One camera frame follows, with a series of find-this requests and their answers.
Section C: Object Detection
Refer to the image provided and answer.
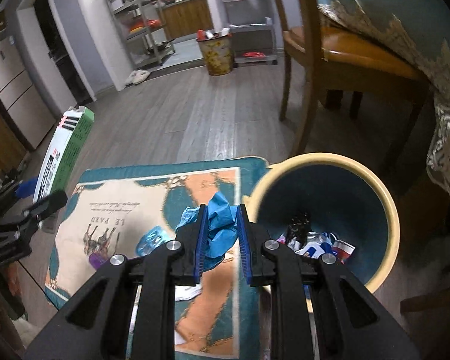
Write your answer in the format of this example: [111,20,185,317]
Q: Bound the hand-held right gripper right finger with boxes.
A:
[237,203,421,360]

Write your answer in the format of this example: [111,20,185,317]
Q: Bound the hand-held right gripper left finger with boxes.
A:
[24,203,211,360]

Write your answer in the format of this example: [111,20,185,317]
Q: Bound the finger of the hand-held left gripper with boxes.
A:
[20,189,69,223]
[0,177,37,214]

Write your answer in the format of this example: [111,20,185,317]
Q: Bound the blue plastic wrapper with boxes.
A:
[175,191,241,272]

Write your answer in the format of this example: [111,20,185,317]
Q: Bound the white and green paper box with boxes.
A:
[33,106,95,229]

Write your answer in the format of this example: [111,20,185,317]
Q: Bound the black plastic bag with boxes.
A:
[285,213,311,248]

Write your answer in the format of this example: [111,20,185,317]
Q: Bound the blue foil packet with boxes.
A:
[300,232,338,259]

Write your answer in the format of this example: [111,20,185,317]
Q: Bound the teal bin with yellow rim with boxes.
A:
[244,152,401,294]

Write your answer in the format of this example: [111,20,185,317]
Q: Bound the pink and red packet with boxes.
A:
[332,239,356,265]

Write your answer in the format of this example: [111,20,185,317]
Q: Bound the floral trash can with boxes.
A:
[196,30,235,77]

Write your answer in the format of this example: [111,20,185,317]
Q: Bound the white tissue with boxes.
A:
[174,284,204,302]

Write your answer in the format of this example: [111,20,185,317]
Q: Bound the brown wooden cabinet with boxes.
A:
[0,109,27,177]

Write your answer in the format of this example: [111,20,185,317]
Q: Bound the printed teal and orange mat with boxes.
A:
[45,156,271,359]

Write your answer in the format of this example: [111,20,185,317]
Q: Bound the purple packet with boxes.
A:
[88,252,106,271]

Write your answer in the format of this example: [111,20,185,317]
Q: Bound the beige refrigerator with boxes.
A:
[0,35,57,151]

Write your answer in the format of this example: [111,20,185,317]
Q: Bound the metal shelf rack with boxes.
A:
[102,0,176,67]

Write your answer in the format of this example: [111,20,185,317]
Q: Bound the white trolley rack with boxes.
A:
[217,0,278,66]

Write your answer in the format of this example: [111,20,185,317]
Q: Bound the wooden chair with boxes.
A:
[268,0,432,158]

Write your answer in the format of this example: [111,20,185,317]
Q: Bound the wooden kitchen cabinet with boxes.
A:
[159,0,214,40]

